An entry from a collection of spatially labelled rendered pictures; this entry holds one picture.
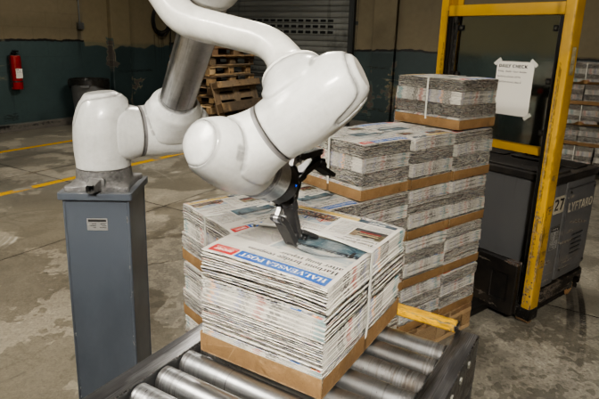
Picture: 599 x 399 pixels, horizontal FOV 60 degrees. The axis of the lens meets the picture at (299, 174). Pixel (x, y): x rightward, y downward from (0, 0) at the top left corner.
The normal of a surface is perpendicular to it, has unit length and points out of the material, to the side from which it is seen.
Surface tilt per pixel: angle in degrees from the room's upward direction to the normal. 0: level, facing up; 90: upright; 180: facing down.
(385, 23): 90
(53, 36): 90
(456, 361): 0
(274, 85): 59
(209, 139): 65
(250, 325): 90
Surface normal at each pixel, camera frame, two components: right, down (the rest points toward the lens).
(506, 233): -0.78, 0.13
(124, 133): 0.58, 0.18
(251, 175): 0.44, 0.73
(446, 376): 0.04, -0.97
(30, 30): 0.85, 0.15
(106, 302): 0.05, 0.25
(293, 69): -0.44, -0.44
